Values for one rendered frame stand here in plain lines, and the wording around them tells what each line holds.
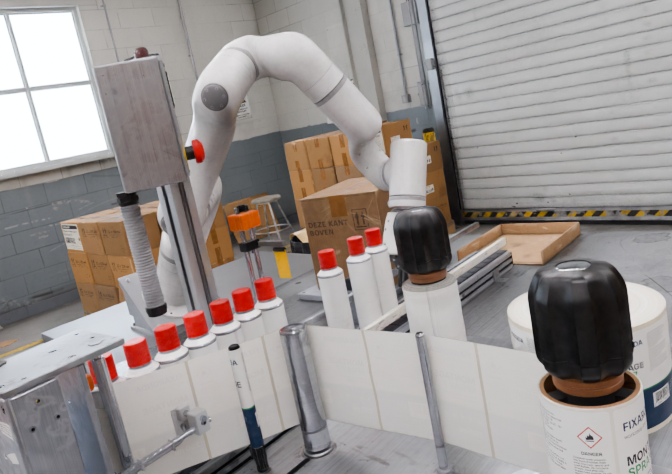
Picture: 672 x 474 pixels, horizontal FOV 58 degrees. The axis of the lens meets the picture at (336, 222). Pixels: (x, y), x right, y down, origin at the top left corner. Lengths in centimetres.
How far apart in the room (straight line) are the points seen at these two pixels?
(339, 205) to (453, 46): 431
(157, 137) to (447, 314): 51
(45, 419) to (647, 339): 69
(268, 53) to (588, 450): 98
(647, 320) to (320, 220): 105
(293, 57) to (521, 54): 432
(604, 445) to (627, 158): 471
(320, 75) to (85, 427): 82
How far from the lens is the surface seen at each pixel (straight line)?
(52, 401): 71
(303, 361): 85
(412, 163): 137
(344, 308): 119
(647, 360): 85
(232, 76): 130
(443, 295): 92
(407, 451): 89
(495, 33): 561
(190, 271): 112
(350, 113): 131
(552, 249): 179
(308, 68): 128
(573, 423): 58
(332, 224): 168
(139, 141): 96
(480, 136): 580
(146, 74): 96
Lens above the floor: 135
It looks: 10 degrees down
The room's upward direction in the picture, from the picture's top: 11 degrees counter-clockwise
